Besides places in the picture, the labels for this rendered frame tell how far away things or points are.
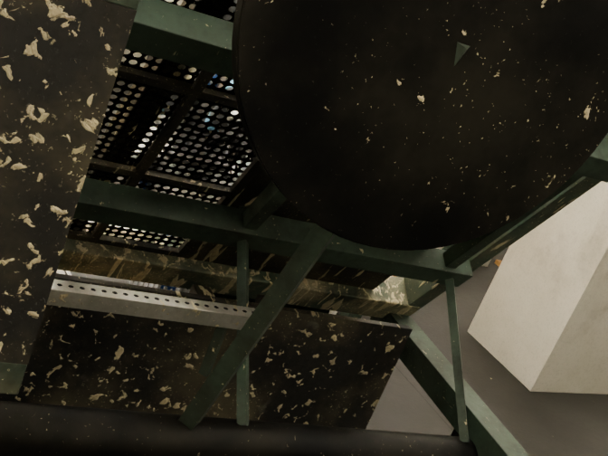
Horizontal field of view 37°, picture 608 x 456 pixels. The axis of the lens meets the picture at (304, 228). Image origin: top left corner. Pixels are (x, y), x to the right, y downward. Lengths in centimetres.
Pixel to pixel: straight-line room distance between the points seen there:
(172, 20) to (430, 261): 130
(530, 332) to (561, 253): 48
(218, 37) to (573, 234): 347
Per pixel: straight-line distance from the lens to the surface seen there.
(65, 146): 156
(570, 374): 533
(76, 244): 264
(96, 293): 207
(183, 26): 183
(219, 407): 290
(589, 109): 177
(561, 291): 507
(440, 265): 281
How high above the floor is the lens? 197
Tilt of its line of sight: 19 degrees down
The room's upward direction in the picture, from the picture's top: 22 degrees clockwise
